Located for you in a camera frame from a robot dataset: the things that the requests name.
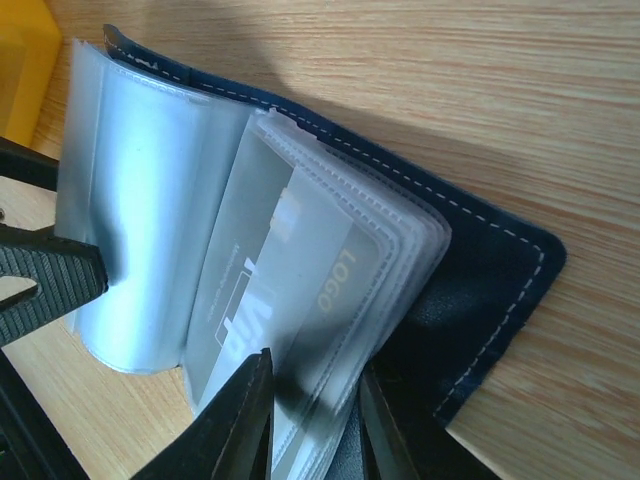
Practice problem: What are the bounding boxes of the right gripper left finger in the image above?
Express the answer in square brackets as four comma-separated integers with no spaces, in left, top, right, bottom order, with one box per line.
[134,348,274,480]

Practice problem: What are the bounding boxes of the black VIP card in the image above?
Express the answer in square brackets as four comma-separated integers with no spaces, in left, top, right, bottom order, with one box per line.
[184,164,391,423]

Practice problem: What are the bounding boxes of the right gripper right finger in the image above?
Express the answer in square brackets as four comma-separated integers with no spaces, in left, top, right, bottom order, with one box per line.
[359,374,420,479]

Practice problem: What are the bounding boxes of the blue leather card holder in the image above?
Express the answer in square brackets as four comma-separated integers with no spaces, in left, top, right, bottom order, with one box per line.
[55,25,567,479]

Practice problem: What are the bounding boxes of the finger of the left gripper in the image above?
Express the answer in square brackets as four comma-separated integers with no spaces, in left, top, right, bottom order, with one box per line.
[0,137,59,192]
[1,225,108,346]

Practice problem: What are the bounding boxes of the yellow bin leftmost of row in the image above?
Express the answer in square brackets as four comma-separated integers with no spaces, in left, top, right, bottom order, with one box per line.
[1,0,62,146]

